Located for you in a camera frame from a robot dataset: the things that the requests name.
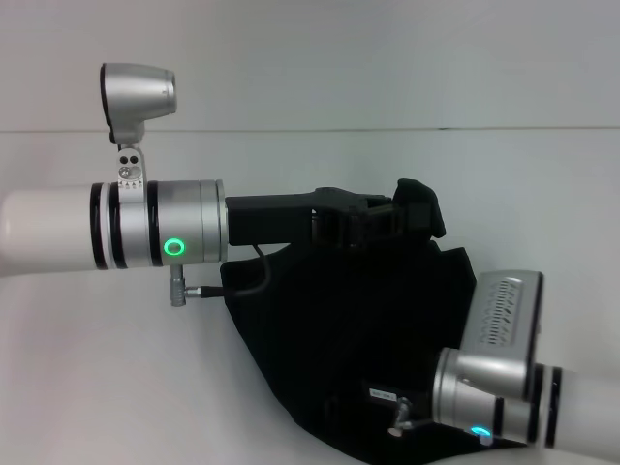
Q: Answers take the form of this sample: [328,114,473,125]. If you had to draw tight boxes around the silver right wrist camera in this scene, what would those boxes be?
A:
[458,270,545,403]

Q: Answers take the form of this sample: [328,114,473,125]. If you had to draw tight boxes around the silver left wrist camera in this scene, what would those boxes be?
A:
[100,62,178,191]

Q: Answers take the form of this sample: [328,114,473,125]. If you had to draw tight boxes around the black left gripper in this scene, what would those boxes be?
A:
[225,186,435,254]

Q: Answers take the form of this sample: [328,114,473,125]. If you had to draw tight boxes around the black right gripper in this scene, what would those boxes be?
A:
[360,376,438,430]

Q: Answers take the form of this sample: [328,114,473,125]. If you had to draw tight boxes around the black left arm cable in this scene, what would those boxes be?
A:
[169,243,272,308]

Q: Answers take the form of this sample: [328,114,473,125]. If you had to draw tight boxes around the black shirt with FREE print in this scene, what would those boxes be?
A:
[219,177,480,465]

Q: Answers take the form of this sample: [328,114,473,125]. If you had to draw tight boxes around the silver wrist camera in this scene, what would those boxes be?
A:
[458,270,545,403]
[100,62,178,191]

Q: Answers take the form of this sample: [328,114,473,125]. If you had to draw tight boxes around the silver right arm cable connector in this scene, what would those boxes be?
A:
[389,396,414,438]

